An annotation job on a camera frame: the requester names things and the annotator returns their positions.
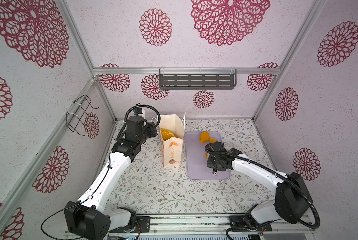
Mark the lavender plastic tray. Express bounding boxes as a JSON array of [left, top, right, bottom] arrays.
[[184, 132, 231, 181]]

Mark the orange round flat bread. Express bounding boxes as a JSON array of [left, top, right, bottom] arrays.
[[200, 131, 210, 144]]

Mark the black wire wall rack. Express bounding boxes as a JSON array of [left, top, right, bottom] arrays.
[[65, 95, 100, 139]]

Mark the grey metal wall shelf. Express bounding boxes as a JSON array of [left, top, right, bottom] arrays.
[[158, 69, 237, 90]]

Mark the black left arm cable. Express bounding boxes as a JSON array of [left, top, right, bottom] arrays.
[[40, 103, 162, 240]]

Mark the white paper bag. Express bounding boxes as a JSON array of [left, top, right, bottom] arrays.
[[158, 114, 186, 168]]

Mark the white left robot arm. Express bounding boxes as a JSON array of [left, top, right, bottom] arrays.
[[64, 114, 157, 240]]

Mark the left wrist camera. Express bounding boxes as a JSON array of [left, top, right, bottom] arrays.
[[132, 104, 146, 121]]

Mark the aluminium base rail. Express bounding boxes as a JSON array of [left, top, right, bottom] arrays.
[[64, 213, 317, 238]]

